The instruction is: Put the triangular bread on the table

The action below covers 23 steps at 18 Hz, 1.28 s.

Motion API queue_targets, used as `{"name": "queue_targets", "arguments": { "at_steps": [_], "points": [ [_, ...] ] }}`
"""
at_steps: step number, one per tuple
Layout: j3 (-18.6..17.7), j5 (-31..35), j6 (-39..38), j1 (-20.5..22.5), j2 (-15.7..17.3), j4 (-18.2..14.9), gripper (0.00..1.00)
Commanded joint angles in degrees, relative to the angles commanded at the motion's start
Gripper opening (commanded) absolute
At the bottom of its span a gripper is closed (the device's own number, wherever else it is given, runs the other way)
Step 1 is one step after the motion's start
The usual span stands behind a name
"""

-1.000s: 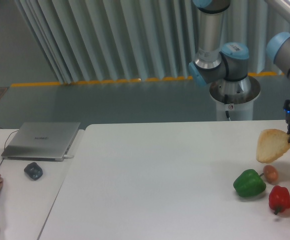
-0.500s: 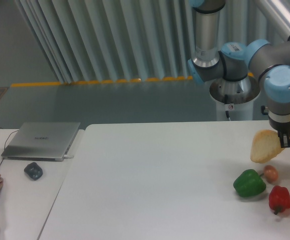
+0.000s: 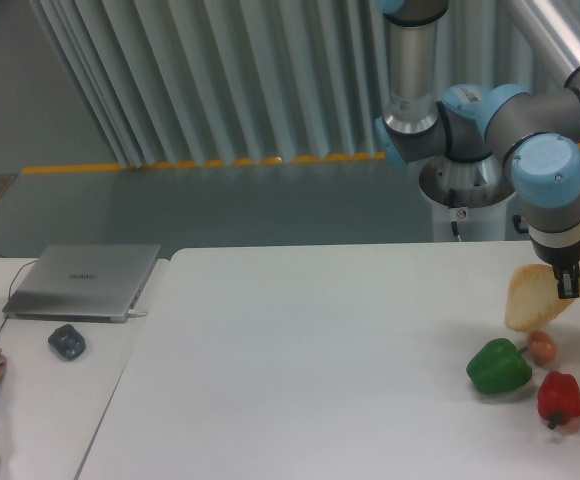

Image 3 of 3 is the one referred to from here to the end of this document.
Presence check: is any red bell pepper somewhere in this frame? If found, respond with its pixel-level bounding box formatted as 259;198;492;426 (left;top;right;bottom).
537;371;580;430

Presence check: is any yellow triangular bread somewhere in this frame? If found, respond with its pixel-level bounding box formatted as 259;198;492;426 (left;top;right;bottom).
504;264;575;333

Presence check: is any silver closed laptop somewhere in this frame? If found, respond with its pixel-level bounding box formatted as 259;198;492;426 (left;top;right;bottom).
3;244;160;323

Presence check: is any white pleated curtain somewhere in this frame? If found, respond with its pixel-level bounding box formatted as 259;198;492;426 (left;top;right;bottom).
27;0;580;170

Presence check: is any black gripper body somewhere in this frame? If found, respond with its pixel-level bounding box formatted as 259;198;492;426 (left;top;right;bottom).
531;238;580;266

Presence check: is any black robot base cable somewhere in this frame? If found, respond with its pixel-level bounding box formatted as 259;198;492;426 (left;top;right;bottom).
447;187;465;243

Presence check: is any white usb plug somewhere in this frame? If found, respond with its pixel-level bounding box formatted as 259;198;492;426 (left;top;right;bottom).
127;310;149;318

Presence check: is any green bell pepper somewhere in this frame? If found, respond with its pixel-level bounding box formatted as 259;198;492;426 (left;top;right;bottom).
466;338;533;395

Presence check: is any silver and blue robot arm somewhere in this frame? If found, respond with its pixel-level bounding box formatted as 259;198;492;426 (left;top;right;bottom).
375;1;580;299

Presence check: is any brown egg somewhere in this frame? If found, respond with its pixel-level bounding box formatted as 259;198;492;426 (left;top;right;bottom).
526;331;557;365

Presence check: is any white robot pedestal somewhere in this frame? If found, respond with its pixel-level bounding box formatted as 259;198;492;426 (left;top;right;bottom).
419;156;515;242

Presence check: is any grey mouse cable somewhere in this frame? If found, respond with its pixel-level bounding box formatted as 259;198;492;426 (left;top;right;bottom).
0;254;39;350

